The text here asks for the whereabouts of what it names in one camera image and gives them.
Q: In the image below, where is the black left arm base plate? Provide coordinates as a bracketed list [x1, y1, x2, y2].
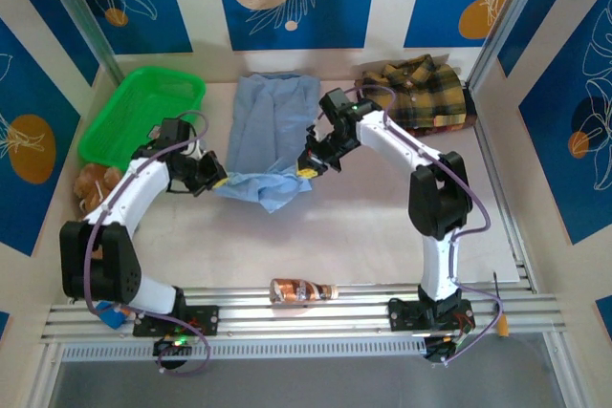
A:
[132, 305, 220, 337]

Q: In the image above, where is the green plastic basket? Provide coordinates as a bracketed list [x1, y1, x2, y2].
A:
[77, 67, 207, 175]

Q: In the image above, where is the black controller board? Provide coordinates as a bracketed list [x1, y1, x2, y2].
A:
[152, 334, 193, 357]
[423, 334, 468, 364]

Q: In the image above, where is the brown teddy bear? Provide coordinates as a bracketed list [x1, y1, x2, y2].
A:
[73, 162, 123, 214]

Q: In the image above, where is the brown plastic bottle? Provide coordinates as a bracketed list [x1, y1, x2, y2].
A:
[270, 277, 340, 305]

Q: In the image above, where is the aluminium side rail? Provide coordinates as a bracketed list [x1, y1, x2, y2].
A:
[470, 92, 539, 292]

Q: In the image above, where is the orange handle screwdriver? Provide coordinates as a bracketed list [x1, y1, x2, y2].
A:
[492, 272, 511, 338]

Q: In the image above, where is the white slotted cable duct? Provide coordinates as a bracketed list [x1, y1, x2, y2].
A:
[60, 338, 429, 362]

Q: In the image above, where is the blue orange toy block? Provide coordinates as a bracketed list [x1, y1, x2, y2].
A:
[95, 301, 129, 331]

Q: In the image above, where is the light blue long sleeve shirt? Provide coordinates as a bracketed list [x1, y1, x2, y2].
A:
[212, 73, 321, 214]

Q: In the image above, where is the yellow plaid folded shirt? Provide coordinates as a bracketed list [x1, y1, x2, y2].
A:
[356, 54, 468, 130]

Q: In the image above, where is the aluminium corner post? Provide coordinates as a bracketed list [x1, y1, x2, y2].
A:
[466, 0, 558, 94]
[35, 0, 125, 87]

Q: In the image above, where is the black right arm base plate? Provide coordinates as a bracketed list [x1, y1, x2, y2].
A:
[387, 296, 477, 333]

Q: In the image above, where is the aluminium rail bed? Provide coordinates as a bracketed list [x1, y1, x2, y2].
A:
[40, 283, 560, 343]

